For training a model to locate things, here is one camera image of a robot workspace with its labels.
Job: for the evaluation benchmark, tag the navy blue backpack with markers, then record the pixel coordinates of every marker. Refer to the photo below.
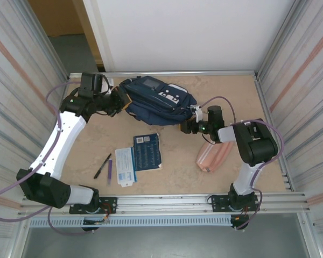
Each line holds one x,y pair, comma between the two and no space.
150,107

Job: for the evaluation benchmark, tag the pink striped pencil case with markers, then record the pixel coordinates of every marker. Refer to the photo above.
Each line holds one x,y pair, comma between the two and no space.
215,158

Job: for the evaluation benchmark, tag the dark blue notebook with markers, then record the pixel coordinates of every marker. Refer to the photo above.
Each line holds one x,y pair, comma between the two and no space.
148,153

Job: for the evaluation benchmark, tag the white blue card package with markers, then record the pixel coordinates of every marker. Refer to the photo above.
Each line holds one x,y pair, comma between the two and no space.
125,164

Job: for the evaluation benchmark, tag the black pen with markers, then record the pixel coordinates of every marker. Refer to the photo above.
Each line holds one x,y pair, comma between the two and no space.
102,166

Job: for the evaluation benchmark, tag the purple pen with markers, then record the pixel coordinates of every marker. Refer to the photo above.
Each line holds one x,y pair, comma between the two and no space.
110,169

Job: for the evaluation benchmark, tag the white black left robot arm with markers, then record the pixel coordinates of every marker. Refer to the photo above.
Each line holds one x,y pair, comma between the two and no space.
67,134

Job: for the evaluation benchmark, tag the brown wooden door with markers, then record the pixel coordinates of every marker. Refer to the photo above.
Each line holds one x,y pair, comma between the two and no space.
59,16

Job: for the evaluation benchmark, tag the aluminium table side rail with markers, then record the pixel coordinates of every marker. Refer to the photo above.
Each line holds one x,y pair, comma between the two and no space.
266,107
64,92

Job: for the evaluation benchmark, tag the aluminium table edge rail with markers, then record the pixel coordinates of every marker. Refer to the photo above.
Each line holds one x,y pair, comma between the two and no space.
177,73

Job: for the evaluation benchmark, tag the white door frame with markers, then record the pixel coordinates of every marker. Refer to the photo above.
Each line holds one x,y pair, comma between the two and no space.
97,27

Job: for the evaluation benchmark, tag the long aluminium mounting rail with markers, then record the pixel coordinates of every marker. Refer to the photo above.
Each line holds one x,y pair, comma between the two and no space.
164,201

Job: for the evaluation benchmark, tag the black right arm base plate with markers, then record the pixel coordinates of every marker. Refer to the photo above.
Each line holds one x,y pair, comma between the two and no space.
218,201

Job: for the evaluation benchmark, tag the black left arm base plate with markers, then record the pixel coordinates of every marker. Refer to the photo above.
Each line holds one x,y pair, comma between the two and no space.
110,201

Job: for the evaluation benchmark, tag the aluminium frame post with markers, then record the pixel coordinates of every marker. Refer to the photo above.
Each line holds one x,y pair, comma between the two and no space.
276,40

